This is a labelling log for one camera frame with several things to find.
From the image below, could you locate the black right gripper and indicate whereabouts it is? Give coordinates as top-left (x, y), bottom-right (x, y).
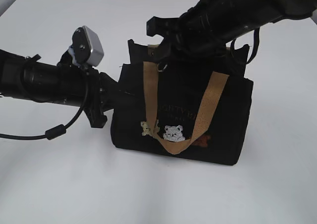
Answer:
top-left (146, 15), bottom-right (199, 64)

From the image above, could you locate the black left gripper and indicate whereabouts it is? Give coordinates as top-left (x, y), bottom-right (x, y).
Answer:
top-left (57, 52), bottom-right (129, 128)

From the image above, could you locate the silver zipper pull ring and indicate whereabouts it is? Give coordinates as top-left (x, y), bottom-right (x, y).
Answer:
top-left (156, 62), bottom-right (169, 73)

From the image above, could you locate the black tote bag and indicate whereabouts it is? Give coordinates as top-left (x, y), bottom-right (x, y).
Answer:
top-left (110, 40), bottom-right (253, 166)

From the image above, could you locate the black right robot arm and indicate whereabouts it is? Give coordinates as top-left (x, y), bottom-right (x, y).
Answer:
top-left (147, 0), bottom-right (317, 62)

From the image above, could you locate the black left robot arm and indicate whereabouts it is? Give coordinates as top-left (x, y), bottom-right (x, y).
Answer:
top-left (0, 51), bottom-right (131, 128)

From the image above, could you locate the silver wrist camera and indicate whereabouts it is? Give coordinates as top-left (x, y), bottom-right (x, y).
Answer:
top-left (68, 25), bottom-right (104, 67)

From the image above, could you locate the black camera cable with ferrite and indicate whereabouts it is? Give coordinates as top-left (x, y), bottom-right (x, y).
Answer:
top-left (0, 67), bottom-right (93, 141)

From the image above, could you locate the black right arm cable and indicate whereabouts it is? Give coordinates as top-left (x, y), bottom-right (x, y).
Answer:
top-left (230, 28), bottom-right (261, 66)

